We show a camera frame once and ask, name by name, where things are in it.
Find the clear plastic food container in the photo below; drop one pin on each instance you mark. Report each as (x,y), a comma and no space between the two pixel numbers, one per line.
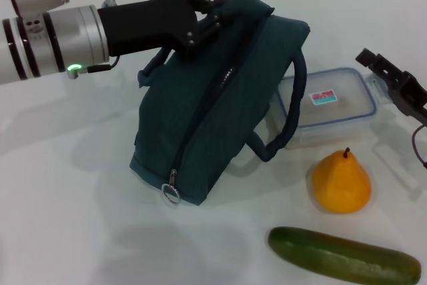
(333,111)

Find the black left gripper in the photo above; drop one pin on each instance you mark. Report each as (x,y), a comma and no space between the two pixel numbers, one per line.
(146,28)

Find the green cucumber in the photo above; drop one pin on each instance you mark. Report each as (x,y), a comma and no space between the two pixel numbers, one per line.
(333,255)

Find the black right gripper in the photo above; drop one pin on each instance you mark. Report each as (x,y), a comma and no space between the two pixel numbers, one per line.
(413,98)

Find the orange pear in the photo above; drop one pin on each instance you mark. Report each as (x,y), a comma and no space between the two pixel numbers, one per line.
(340,185)

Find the dark blue fabric bag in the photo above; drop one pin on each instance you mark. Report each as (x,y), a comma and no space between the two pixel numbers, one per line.
(200,115)

